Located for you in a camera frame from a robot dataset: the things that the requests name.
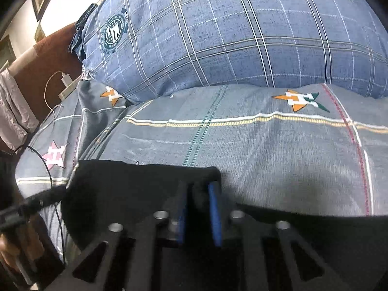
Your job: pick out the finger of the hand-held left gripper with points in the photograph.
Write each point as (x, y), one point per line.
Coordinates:
(36, 201)

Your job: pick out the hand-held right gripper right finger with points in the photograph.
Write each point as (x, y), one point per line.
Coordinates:
(215, 215)

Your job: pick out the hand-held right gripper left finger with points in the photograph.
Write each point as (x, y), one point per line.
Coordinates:
(181, 218)

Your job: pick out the black pants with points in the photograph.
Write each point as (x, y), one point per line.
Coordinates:
(121, 188)

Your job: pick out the person's left hand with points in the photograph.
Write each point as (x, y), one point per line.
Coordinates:
(36, 233)

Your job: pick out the grey star-print bed sheet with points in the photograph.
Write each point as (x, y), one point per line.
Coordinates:
(242, 145)

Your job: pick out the grey cloth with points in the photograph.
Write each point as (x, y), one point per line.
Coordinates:
(15, 112)

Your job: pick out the white power strip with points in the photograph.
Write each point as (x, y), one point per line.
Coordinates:
(69, 91)

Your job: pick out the white charger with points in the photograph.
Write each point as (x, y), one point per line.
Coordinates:
(65, 79)

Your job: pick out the brown headboard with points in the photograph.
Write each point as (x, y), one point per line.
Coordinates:
(42, 63)

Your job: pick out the blue plaid pillow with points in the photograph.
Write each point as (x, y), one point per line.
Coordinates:
(218, 30)

